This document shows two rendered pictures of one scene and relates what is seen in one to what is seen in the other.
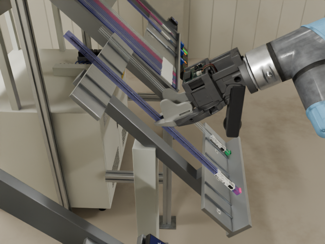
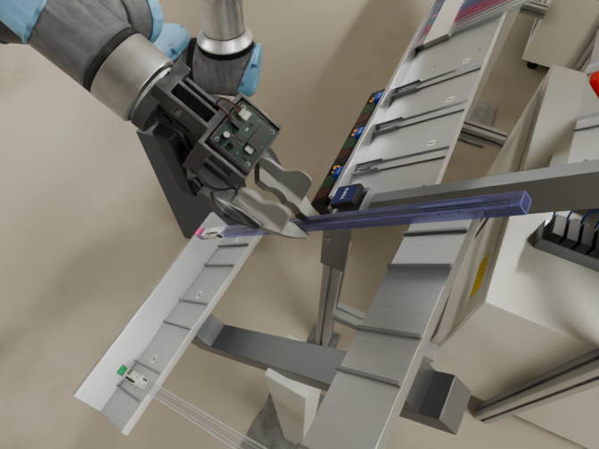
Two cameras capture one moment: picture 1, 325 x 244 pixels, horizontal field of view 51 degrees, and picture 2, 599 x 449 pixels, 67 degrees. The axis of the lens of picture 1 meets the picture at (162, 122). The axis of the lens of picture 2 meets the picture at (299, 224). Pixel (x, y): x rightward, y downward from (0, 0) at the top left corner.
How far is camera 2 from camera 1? 0.83 m
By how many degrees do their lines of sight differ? 85
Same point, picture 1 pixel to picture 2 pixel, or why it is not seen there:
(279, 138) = not seen: outside the picture
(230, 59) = (182, 88)
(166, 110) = (301, 183)
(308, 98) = (146, 16)
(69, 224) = (456, 184)
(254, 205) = not seen: outside the picture
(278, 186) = not seen: outside the picture
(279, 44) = (113, 19)
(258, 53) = (144, 47)
